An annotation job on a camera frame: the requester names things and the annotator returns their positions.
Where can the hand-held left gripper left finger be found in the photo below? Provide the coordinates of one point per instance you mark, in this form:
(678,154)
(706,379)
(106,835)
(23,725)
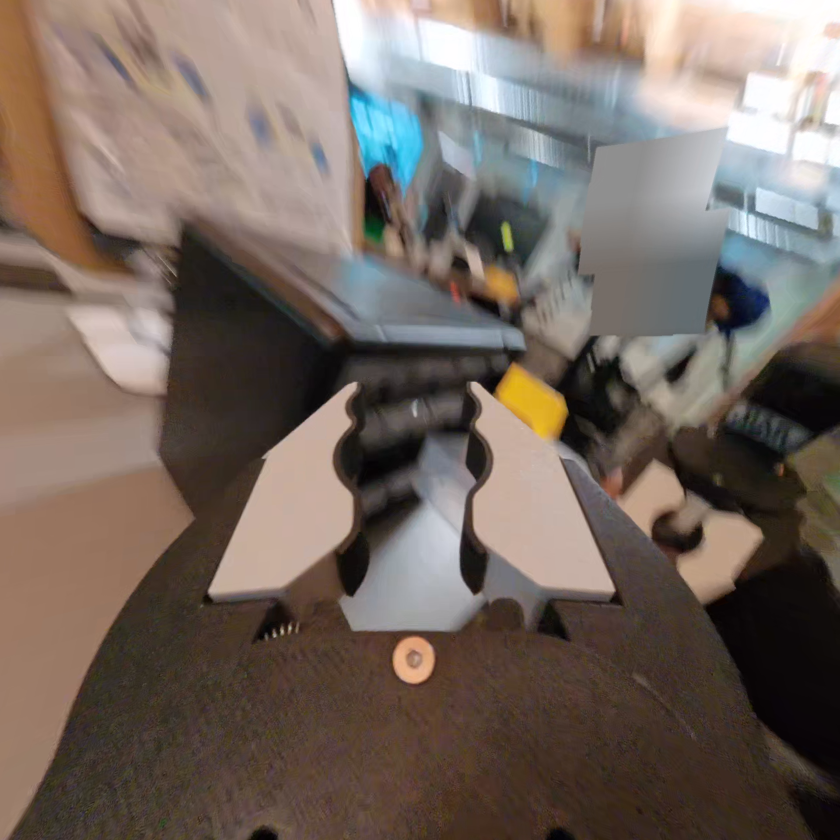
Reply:
(289,525)

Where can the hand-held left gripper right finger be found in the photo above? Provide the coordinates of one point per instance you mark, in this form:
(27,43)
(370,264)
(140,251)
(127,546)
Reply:
(544,525)

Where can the black drawer cabinet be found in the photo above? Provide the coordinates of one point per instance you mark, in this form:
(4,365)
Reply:
(229,361)

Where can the grey desk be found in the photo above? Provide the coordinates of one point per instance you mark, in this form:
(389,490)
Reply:
(65,525)

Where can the yellow plastic bin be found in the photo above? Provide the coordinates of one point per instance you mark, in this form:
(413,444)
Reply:
(531,400)

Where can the set of clear cabinet drawers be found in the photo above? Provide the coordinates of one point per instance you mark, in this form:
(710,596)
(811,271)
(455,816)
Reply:
(407,413)

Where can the instruction poster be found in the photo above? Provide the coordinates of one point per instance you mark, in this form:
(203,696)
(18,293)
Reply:
(197,98)

